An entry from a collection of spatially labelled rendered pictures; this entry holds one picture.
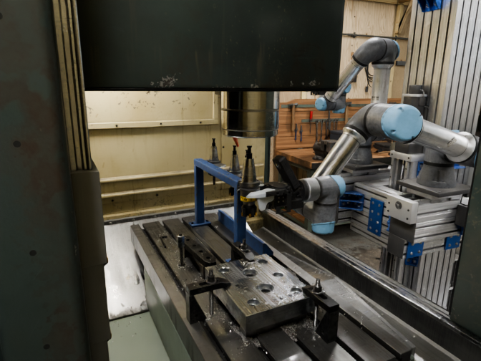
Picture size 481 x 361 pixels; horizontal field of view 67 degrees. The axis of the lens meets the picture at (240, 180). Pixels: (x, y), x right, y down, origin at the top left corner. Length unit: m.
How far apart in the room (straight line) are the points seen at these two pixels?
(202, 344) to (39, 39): 0.81
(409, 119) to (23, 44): 1.07
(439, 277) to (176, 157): 1.54
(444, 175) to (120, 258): 1.49
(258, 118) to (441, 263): 1.52
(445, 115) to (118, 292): 1.67
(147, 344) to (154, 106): 1.12
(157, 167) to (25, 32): 1.52
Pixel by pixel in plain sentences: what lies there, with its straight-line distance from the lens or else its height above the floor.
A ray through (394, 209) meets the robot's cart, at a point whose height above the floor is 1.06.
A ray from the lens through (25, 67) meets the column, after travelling 0.55.
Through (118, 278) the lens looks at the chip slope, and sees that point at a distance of 1.81.
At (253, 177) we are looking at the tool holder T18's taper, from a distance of 1.04.
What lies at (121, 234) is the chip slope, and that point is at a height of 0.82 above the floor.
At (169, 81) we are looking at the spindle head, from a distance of 0.81.
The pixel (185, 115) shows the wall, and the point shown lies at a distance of 2.01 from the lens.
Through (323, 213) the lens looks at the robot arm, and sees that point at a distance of 1.21.
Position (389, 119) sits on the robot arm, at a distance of 1.27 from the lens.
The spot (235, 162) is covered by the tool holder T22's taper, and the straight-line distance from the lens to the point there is 1.47.
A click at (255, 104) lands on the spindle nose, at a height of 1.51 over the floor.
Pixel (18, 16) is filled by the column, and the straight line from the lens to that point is 0.56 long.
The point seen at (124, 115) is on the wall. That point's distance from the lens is 1.93.
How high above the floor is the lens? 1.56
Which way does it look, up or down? 15 degrees down
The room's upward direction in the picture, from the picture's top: 1 degrees clockwise
